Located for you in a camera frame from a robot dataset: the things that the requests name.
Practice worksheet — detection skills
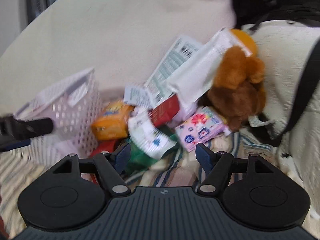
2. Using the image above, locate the white paper pouch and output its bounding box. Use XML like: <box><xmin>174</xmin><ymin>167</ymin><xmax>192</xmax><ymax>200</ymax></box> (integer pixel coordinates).
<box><xmin>164</xmin><ymin>29</ymin><xmax>252</xmax><ymax>107</ymax></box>

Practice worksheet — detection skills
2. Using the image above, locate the white green seed packet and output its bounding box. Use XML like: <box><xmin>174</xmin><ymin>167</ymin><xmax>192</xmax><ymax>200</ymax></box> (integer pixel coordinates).
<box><xmin>144</xmin><ymin>35</ymin><xmax>203</xmax><ymax>107</ymax></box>

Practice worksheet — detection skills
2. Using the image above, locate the dark red box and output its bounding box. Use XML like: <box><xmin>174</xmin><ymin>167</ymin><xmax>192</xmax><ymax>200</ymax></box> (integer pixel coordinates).
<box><xmin>149</xmin><ymin>94</ymin><xmax>180</xmax><ymax>128</ymax></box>

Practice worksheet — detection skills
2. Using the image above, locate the small red sachet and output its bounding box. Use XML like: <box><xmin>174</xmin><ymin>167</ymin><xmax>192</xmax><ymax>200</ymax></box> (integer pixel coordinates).
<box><xmin>89</xmin><ymin>140</ymin><xmax>120</xmax><ymax>158</ymax></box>

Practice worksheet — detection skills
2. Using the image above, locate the large cream pillow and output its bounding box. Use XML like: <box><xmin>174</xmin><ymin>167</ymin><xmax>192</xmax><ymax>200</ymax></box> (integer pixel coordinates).
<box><xmin>1</xmin><ymin>0</ymin><xmax>235</xmax><ymax>113</ymax></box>

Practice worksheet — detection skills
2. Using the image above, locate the pink floral tissue pack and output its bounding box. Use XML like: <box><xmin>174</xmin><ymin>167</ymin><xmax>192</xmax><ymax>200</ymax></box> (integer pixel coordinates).
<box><xmin>175</xmin><ymin>106</ymin><xmax>226</xmax><ymax>152</ymax></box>

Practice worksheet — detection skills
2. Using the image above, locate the white crimped snack packet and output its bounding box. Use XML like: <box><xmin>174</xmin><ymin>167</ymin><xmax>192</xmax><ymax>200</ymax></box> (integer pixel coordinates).
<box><xmin>127</xmin><ymin>111</ymin><xmax>177</xmax><ymax>160</ymax></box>

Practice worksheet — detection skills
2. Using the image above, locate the striped bed sheet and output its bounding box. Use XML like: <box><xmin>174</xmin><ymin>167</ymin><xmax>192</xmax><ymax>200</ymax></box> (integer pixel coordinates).
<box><xmin>1</xmin><ymin>130</ymin><xmax>278</xmax><ymax>238</ymax></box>

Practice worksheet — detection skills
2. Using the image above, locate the cream bag with black strap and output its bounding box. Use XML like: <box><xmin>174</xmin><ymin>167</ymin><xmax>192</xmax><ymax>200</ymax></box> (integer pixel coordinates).
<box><xmin>242</xmin><ymin>21</ymin><xmax>319</xmax><ymax>237</ymax></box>

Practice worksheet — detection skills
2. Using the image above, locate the black backpack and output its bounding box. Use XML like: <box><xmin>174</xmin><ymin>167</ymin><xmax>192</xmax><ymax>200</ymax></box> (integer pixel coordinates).
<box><xmin>232</xmin><ymin>0</ymin><xmax>319</xmax><ymax>31</ymax></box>

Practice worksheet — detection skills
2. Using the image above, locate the white perforated plastic basket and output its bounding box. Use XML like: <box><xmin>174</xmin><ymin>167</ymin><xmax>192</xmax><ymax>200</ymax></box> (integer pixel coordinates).
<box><xmin>15</xmin><ymin>68</ymin><xmax>103</xmax><ymax>166</ymax></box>

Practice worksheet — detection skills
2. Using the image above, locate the brown plush toy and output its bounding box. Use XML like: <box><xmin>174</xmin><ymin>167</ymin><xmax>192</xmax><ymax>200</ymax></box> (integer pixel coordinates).
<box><xmin>207</xmin><ymin>46</ymin><xmax>266</xmax><ymax>132</ymax></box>

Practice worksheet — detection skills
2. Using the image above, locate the orange cartoon box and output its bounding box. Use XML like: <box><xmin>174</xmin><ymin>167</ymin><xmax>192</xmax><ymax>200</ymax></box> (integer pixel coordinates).
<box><xmin>91</xmin><ymin>100</ymin><xmax>134</xmax><ymax>141</ymax></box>

